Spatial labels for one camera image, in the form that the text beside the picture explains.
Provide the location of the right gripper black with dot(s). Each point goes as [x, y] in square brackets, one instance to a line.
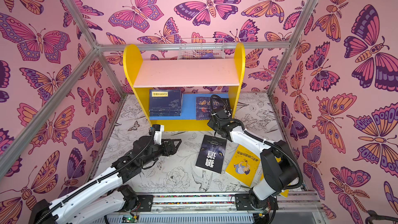
[217, 115]

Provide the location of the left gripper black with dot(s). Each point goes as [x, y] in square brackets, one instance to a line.
[170, 151]

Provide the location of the dark illustrated cover book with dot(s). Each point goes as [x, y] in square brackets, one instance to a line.
[203, 107]

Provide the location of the black wolf cover book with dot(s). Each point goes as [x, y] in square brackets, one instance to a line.
[212, 153]

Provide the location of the blue book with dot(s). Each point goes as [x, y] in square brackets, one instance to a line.
[165, 109]
[165, 99]

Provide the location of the blue book Sunzi Bingfa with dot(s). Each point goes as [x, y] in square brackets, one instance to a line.
[166, 115]

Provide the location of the blue book Yijing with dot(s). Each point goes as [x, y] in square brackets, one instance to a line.
[164, 113]

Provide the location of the blue book Mengxi Bitan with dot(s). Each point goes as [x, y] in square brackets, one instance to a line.
[165, 111]

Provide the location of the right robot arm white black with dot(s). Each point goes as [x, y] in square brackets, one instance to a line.
[279, 166]

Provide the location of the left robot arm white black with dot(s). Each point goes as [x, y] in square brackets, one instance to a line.
[109, 191]

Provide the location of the yellow book with orange figure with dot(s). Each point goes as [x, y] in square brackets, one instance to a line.
[243, 165]

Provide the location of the yellow shelf with blue board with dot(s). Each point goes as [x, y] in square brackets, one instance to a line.
[143, 75]

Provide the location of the green circuit board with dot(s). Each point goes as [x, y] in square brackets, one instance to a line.
[128, 219]

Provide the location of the yellow book with cartoon face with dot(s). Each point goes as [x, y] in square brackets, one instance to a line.
[284, 193]

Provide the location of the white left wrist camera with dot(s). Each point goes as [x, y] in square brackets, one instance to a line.
[157, 131]

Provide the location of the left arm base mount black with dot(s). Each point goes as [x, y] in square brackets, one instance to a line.
[140, 203]

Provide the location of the clear wire basket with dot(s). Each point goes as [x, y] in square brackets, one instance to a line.
[201, 48]

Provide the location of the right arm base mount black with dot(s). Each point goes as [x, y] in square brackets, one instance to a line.
[249, 202]

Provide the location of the aluminium rail front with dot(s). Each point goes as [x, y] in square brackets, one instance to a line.
[301, 201]

